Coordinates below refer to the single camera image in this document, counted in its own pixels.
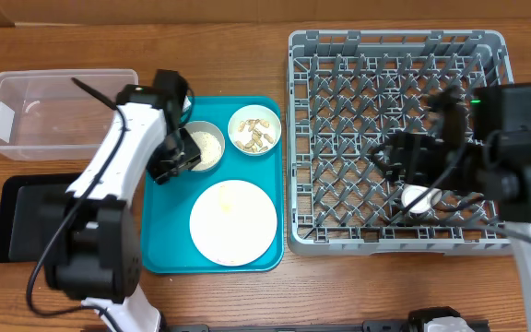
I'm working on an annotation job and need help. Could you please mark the black rectangular waste tray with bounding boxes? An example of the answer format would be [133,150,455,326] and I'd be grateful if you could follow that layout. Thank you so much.
[0,172,79,263]

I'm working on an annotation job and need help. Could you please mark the grey bowl with rice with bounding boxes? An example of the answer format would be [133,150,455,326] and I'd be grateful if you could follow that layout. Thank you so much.
[184,121,225,172]

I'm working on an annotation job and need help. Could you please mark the white bowl with peanuts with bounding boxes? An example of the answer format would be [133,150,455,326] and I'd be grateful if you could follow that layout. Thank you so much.
[227,105,281,156]

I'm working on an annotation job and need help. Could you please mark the grey plastic dishwasher rack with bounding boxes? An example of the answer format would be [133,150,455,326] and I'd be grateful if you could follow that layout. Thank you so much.
[286,30,513,255]

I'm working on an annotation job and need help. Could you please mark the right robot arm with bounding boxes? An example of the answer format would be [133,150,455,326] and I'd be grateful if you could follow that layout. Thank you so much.
[369,83,531,330]

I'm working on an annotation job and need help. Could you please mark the teal plastic serving tray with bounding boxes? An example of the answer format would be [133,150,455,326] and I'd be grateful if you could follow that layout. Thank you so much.
[138,95,286,275]

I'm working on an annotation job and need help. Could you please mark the white paper cup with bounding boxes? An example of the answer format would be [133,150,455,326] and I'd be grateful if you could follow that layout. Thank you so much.
[400,184,443,215]

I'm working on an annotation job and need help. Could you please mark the clear plastic waste bin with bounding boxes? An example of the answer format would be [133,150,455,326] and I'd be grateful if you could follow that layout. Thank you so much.
[0,68,138,160]

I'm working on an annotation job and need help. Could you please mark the white round plate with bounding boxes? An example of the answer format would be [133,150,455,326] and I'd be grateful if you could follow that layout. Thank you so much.
[189,180,277,267]

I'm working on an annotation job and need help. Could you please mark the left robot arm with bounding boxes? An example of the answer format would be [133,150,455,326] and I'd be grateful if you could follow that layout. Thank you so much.
[26,69,200,331]

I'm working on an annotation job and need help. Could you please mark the black base fixture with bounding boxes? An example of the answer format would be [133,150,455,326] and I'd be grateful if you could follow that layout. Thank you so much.
[161,306,491,332]

